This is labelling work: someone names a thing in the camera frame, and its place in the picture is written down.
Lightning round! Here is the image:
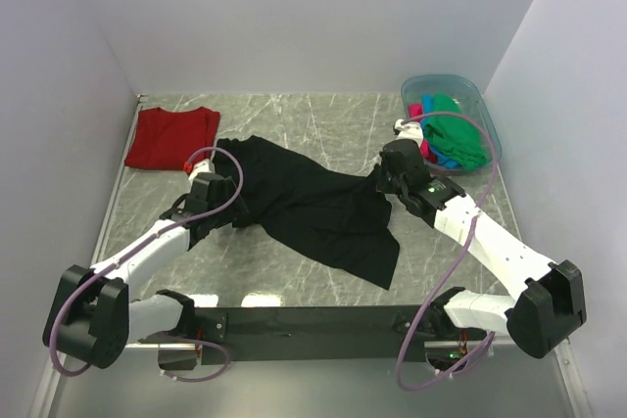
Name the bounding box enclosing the black t shirt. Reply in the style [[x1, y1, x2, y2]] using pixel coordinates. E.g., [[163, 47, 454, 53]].
[[214, 136, 400, 290]]

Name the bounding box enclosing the clear blue plastic bin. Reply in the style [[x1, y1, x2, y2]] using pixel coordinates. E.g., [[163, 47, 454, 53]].
[[401, 74, 502, 174]]

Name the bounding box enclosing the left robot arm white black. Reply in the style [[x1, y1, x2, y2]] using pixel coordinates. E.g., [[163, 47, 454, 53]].
[[42, 172, 245, 377]]

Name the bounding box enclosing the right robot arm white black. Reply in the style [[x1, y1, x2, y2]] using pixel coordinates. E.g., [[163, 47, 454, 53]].
[[377, 139, 587, 358]]

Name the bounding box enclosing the pink t shirt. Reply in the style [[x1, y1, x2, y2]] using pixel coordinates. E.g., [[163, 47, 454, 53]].
[[408, 103, 438, 164]]

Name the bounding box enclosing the green t shirt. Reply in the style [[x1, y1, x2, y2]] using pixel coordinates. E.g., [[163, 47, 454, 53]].
[[421, 116, 488, 170]]

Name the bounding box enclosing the folded red t shirt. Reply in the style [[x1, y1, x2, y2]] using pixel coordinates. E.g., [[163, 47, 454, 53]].
[[124, 107, 220, 171]]

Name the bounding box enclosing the blue t shirt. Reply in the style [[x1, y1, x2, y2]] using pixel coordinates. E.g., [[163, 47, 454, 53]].
[[421, 95, 460, 169]]

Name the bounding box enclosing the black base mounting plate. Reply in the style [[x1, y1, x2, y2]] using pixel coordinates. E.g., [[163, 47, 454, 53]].
[[195, 305, 419, 361]]

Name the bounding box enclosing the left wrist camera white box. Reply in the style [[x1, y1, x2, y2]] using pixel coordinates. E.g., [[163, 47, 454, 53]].
[[183, 159, 215, 182]]

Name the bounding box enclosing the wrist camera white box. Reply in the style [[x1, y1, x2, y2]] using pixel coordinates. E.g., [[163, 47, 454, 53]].
[[183, 159, 215, 182], [393, 119, 424, 146]]

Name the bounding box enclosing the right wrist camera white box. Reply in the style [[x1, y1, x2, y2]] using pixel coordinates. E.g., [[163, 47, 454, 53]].
[[393, 119, 424, 146]]

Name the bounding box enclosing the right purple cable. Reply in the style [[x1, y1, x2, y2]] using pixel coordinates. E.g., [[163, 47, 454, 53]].
[[395, 112, 501, 393]]

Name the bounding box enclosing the aluminium rail left edge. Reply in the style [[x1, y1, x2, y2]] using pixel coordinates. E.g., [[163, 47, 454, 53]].
[[88, 94, 149, 267]]

